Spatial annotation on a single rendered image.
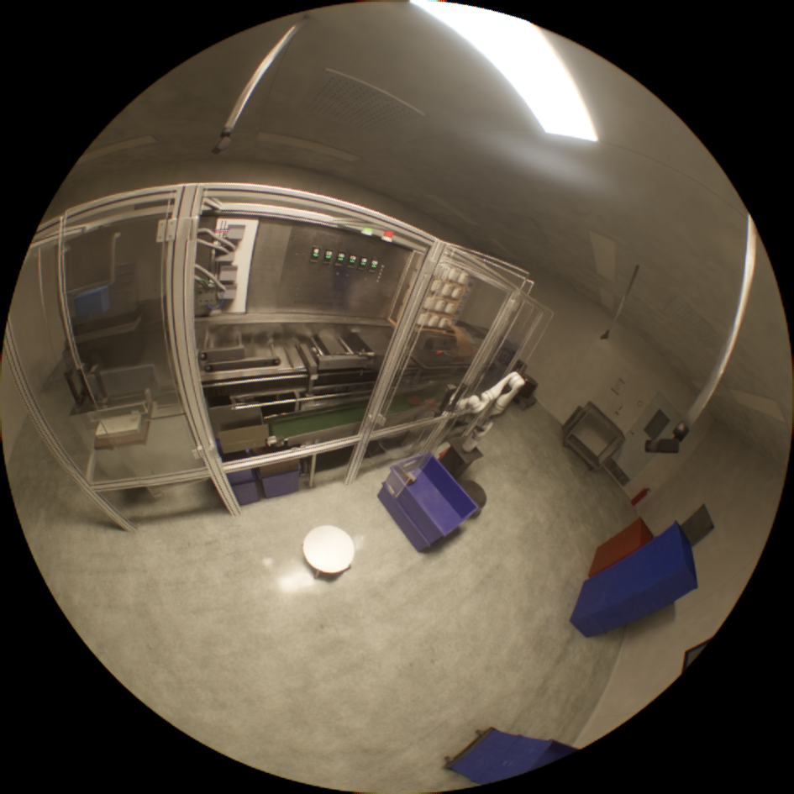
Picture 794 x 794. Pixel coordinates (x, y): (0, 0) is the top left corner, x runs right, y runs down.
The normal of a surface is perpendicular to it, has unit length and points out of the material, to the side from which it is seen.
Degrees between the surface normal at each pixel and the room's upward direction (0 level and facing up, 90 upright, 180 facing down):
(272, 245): 90
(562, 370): 90
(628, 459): 90
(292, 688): 0
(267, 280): 90
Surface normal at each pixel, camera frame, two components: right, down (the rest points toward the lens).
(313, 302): 0.54, 0.63
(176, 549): 0.33, -0.77
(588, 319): -0.77, 0.11
